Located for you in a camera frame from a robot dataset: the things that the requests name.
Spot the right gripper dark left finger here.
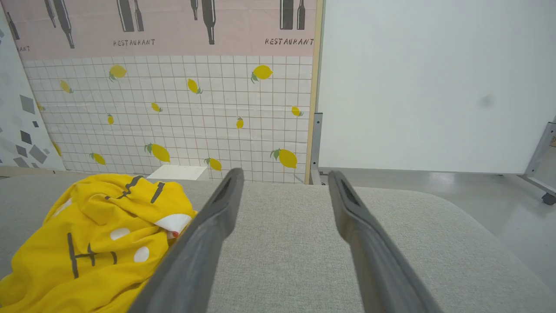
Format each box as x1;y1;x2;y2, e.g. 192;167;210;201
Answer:
128;168;245;313

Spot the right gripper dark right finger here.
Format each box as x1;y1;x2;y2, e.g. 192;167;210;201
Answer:
328;170;443;313

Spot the yellow animal face garment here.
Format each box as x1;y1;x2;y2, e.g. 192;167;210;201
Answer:
0;173;198;313

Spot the white box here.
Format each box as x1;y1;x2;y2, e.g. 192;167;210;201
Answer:
147;164;209;181

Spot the grey metal stand leg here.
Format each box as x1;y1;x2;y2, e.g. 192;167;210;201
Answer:
519;117;556;198
309;112;325;185

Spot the lemon and restaurant print panel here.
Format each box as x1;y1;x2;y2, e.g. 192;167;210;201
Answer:
0;0;325;185

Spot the white partition board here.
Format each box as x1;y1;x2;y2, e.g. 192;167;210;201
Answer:
317;0;556;174

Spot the grey terrazzo print panel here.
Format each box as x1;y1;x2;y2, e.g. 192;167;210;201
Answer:
0;9;66;171

